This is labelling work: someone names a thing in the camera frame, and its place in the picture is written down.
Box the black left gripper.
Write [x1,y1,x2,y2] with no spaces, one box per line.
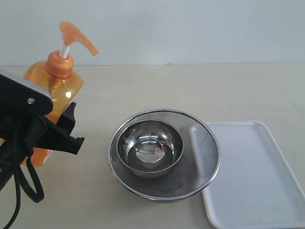
[0,102,85,155]

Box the orange dish soap pump bottle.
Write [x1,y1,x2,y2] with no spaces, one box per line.
[21,21,99,167]

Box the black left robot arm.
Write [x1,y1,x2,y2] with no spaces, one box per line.
[0,102,85,188]

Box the small stainless steel bowl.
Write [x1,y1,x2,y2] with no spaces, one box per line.
[115,119,184,178]

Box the metal mesh strainer basket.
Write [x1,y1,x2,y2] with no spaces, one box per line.
[108,109,221,203]

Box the white plastic tray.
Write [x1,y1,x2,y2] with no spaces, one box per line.
[202,121,305,229]

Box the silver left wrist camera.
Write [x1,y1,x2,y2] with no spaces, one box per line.
[0,70,53,115]

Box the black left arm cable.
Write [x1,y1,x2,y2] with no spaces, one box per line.
[0,128,45,229]

